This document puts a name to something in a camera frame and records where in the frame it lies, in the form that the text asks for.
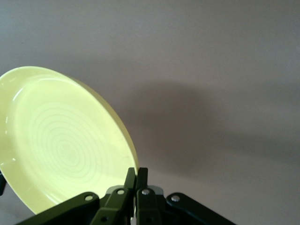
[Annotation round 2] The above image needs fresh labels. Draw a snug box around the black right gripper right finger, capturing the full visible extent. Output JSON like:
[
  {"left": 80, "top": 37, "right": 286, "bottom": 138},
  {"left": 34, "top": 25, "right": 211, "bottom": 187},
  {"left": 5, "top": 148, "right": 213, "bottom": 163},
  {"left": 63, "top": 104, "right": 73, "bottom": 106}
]
[{"left": 135, "top": 167, "right": 237, "bottom": 225}]

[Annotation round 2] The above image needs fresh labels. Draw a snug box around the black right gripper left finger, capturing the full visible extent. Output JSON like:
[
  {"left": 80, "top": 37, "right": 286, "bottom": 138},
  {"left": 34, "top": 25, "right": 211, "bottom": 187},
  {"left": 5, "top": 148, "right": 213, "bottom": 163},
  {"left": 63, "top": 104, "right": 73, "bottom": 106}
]
[{"left": 14, "top": 167, "right": 137, "bottom": 225}]

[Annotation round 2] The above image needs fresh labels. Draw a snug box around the yellow plate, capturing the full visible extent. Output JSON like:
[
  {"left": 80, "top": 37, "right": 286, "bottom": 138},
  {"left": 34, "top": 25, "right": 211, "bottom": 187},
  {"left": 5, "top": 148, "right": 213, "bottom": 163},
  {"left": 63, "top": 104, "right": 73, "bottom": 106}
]
[{"left": 0, "top": 66, "right": 139, "bottom": 215}]

